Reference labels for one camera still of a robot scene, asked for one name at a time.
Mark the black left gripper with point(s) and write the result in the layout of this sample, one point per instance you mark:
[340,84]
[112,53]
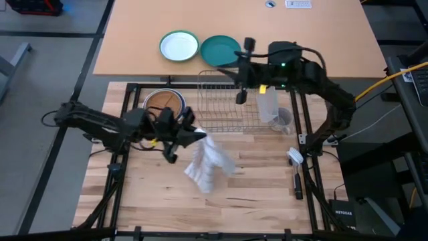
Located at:
[167,129]

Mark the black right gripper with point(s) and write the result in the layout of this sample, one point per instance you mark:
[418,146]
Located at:
[254,70]

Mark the white red-striped dish towel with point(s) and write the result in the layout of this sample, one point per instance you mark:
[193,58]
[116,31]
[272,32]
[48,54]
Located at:
[209,160]

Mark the blue patterned plate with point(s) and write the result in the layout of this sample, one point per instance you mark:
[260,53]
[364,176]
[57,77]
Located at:
[183,100]

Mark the brown wooden plate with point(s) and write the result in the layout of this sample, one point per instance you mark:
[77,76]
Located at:
[162,100]

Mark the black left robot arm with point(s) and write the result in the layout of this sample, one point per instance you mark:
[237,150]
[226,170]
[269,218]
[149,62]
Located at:
[97,124]

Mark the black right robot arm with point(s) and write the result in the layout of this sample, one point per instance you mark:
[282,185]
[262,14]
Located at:
[317,77]

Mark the teal green plate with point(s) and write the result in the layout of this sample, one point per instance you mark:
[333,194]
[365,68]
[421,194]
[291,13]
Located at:
[217,52]

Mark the clear plastic utensil holder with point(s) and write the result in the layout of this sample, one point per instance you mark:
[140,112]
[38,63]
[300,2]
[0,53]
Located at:
[267,107]

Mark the white plate with green rim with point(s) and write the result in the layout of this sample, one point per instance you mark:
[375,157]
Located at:
[179,46]

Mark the grey mug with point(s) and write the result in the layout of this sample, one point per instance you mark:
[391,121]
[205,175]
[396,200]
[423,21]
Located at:
[286,120]

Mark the white power strip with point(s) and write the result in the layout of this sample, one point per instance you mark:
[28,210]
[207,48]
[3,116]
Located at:
[297,4]

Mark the light brown desk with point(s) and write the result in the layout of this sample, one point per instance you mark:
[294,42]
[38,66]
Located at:
[334,33]

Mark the black Netgear router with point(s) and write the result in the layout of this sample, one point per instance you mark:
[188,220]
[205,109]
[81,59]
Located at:
[342,214]

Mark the dark grey side table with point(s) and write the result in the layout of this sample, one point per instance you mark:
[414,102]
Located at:
[401,110]

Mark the white paper tag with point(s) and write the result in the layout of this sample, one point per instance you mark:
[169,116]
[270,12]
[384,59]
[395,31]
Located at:
[406,76]

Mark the black keyboard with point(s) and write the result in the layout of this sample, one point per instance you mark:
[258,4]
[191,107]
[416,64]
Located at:
[422,87]

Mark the grey metal bench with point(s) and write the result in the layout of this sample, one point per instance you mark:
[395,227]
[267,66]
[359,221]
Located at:
[20,53]

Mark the black and red toolbox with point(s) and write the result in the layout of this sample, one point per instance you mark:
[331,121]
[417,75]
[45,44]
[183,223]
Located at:
[33,6]

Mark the black metal table frame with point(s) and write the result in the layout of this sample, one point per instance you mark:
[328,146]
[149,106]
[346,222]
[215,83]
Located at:
[187,86]

